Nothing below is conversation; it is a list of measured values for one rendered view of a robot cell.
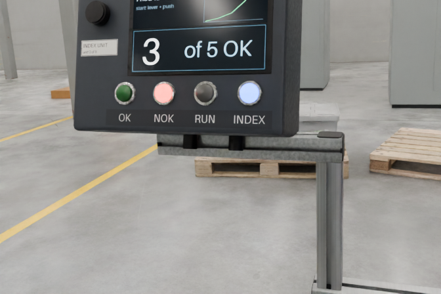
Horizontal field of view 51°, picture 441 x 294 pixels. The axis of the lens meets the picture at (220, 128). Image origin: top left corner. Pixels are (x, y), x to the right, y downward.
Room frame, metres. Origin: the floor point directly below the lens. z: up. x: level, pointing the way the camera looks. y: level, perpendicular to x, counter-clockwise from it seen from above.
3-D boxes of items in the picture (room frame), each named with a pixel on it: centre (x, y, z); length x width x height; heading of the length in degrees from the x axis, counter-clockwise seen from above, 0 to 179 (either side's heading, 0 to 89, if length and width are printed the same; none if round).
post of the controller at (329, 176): (0.53, -0.13, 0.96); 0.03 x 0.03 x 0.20; 71
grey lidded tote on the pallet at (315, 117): (3.75, -0.77, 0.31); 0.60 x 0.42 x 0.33; 168
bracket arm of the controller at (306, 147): (0.57, -0.03, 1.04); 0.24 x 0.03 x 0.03; 71
